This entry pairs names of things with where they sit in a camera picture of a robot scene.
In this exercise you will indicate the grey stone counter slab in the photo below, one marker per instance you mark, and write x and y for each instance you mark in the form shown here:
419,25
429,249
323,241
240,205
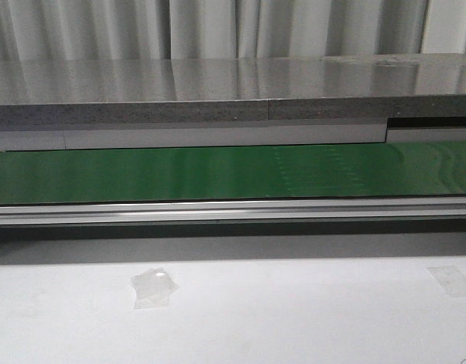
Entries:
46,105

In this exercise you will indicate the green conveyor belt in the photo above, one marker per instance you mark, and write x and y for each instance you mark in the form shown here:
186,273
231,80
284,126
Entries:
237,172

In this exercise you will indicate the clear tape strip right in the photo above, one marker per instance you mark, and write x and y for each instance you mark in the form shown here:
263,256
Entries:
450,278

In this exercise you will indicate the white pleated curtain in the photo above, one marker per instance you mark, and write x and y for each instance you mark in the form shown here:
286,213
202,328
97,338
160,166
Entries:
112,30

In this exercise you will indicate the aluminium conveyor side rail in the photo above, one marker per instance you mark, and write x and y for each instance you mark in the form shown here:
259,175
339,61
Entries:
248,210

